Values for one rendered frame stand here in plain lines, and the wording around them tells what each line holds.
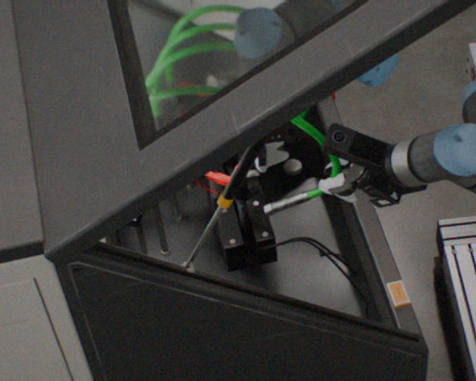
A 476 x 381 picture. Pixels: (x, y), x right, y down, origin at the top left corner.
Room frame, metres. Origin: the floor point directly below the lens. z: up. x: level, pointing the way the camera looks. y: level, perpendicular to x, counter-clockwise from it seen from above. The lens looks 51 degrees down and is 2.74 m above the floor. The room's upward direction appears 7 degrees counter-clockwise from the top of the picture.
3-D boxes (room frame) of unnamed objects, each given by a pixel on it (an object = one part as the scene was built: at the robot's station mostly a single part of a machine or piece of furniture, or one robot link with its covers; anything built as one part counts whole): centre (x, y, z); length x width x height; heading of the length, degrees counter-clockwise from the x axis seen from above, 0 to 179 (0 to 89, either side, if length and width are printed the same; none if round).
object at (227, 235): (1.47, 0.01, 0.91); 0.34 x 0.10 x 0.15; 7
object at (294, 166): (1.59, -0.12, 0.84); 0.04 x 0.04 x 0.01
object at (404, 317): (1.38, -0.24, 0.87); 0.62 x 0.04 x 0.16; 7
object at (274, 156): (1.34, -0.07, 1.17); 0.06 x 0.03 x 0.09; 97
